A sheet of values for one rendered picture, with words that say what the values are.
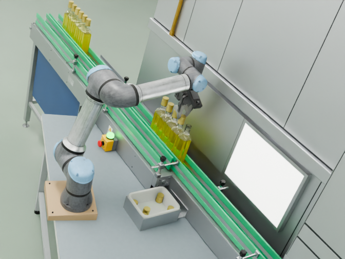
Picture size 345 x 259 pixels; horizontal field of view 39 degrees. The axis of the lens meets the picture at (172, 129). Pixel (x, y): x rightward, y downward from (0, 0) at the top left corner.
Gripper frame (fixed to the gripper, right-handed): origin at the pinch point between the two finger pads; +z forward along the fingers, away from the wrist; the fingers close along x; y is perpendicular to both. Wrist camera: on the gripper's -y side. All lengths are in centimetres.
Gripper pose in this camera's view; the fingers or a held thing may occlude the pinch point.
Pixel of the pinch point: (182, 117)
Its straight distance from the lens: 251.6
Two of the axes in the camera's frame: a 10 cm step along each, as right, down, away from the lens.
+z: -2.6, 8.1, 5.2
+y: -5.2, -5.7, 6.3
